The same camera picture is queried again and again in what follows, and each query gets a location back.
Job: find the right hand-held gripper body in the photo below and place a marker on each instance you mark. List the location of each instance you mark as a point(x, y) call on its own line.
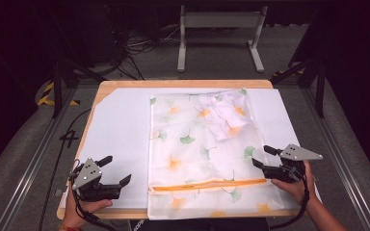
point(294, 154)

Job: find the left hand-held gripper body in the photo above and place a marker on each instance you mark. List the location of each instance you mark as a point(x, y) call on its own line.
point(88, 174)

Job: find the white leaf-print mesh laundry bag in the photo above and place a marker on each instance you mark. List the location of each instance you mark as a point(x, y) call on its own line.
point(186, 154)

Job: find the person's right hand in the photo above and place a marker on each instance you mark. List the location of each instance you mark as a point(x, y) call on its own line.
point(300, 191)

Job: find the person's left hand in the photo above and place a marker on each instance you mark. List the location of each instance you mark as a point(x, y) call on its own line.
point(74, 213)

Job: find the white table mat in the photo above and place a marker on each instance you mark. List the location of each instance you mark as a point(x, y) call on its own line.
point(118, 134)

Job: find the black tape floor mark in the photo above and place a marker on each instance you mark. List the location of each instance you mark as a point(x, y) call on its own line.
point(69, 138)

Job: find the white leaf-print cloth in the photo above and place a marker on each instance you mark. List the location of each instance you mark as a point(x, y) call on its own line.
point(224, 117)

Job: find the black metal stand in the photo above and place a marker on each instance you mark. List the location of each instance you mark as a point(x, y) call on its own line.
point(319, 86)

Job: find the yellow black hazard tape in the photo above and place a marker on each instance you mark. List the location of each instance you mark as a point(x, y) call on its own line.
point(46, 97)

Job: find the wooden table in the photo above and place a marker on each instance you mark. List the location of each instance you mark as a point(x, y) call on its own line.
point(186, 84)

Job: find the white metal stand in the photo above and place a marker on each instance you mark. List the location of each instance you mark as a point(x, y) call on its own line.
point(221, 20)

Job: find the aluminium floor rail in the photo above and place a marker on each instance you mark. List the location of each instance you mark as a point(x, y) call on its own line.
point(340, 150)
point(32, 166)

